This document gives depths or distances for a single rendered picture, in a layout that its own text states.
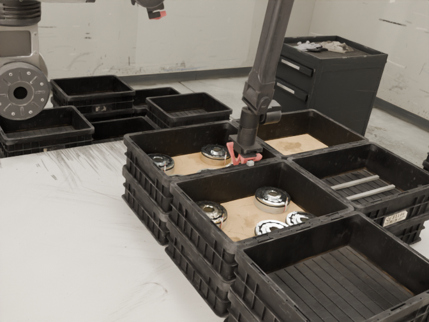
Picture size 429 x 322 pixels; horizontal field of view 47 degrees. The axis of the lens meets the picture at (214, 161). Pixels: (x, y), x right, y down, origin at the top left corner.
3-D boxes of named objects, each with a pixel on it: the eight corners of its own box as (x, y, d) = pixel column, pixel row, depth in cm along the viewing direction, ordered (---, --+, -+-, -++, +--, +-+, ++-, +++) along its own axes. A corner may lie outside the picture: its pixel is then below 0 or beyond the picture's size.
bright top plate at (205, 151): (210, 161, 158) (211, 159, 158) (196, 147, 166) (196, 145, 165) (237, 156, 163) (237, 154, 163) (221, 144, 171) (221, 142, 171)
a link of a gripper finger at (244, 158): (246, 166, 157) (251, 139, 153) (258, 177, 152) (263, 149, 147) (228, 168, 154) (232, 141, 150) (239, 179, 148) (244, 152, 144)
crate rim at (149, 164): (166, 189, 130) (167, 181, 129) (120, 141, 151) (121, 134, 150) (282, 165, 151) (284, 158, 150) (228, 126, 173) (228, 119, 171)
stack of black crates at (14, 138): (11, 228, 229) (4, 140, 208) (-4, 195, 250) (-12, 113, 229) (94, 209, 250) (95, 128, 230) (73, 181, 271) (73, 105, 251)
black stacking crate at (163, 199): (164, 218, 135) (167, 183, 129) (120, 168, 156) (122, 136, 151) (276, 191, 156) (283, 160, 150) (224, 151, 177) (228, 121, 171)
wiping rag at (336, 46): (332, 54, 303) (333, 48, 301) (308, 44, 318) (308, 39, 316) (362, 52, 318) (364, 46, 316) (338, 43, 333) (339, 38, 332)
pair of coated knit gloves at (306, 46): (301, 53, 294) (302, 48, 293) (281, 45, 307) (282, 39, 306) (331, 52, 308) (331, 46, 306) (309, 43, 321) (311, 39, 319)
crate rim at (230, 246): (230, 255, 109) (232, 247, 107) (166, 189, 130) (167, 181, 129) (355, 216, 130) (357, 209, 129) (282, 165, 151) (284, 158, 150)
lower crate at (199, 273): (218, 324, 118) (225, 285, 112) (161, 252, 139) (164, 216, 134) (336, 277, 139) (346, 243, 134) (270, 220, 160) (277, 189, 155)
